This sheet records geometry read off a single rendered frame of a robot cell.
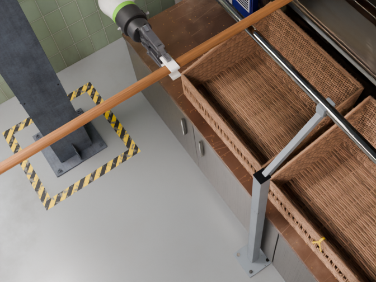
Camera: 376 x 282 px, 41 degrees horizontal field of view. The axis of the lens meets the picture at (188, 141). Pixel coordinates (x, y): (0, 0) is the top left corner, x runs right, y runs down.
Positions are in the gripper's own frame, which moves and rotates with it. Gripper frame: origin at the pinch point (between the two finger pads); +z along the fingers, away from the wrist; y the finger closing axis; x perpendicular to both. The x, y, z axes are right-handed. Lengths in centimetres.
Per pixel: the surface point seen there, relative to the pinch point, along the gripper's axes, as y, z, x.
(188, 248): 119, 16, 15
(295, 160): 44, 33, -28
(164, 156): 120, -34, -3
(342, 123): 2, 45, -29
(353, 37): 19, 16, -65
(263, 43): 2.1, 9.0, -29.1
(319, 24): 25, 1, -63
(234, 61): 59, -26, -44
